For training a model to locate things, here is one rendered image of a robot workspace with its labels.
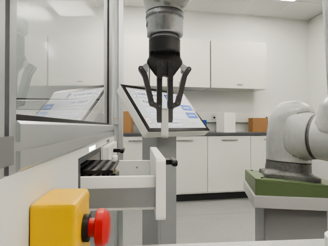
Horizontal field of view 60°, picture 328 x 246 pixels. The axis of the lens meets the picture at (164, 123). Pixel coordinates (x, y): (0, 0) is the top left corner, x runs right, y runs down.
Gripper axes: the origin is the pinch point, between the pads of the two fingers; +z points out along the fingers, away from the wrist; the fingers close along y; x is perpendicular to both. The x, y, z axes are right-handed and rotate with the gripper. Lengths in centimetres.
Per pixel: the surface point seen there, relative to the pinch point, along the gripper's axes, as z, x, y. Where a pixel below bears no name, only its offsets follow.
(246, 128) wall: 5, -381, -167
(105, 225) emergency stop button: 11.0, 37.7, 9.6
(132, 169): 12.3, -8.3, 7.8
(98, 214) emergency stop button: 10.0, 37.1, 10.3
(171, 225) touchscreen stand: 56, -90, -12
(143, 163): 10.7, -8.3, 5.0
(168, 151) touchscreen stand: 15, -88, -10
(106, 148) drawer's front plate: 7.1, -14.0, 15.4
